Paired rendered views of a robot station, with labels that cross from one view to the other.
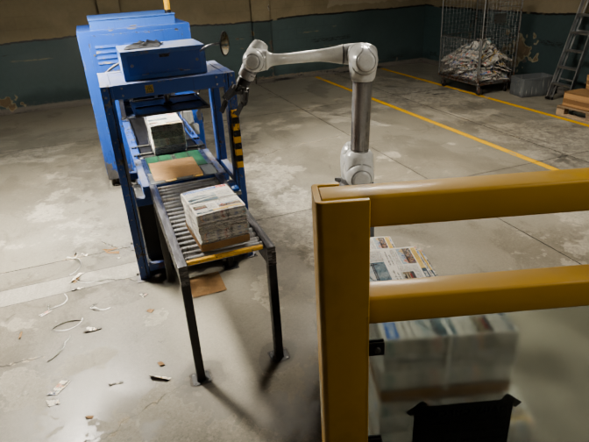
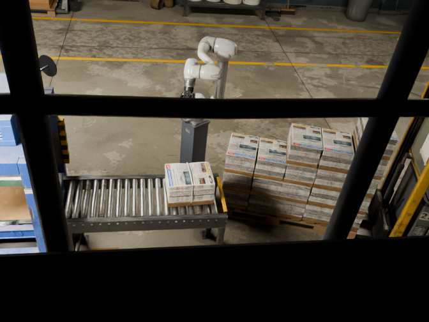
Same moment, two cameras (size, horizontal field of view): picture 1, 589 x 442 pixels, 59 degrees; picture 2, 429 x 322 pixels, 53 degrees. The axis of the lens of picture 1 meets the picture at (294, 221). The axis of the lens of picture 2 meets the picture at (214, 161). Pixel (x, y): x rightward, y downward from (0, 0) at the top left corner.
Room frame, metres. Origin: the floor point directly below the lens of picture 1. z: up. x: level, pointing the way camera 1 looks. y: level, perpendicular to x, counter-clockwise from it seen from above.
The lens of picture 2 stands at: (2.25, 3.09, 3.29)
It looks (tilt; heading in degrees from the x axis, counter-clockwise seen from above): 38 degrees down; 277
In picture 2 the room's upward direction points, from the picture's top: 7 degrees clockwise
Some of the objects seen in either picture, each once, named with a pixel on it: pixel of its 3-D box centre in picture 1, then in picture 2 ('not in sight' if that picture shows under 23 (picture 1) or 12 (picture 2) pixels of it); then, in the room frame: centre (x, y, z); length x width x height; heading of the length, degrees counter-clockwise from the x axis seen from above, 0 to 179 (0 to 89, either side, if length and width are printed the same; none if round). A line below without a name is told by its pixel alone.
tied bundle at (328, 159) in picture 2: not in sight; (334, 150); (1.55, -0.38, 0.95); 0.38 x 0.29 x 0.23; 93
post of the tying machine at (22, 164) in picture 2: (127, 189); (43, 242); (3.65, 1.25, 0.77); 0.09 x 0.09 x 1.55; 19
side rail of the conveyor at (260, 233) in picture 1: (240, 211); (143, 181); (3.20, 0.36, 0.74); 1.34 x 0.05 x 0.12; 19
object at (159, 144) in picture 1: (166, 132); not in sight; (4.62, 1.12, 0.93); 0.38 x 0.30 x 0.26; 19
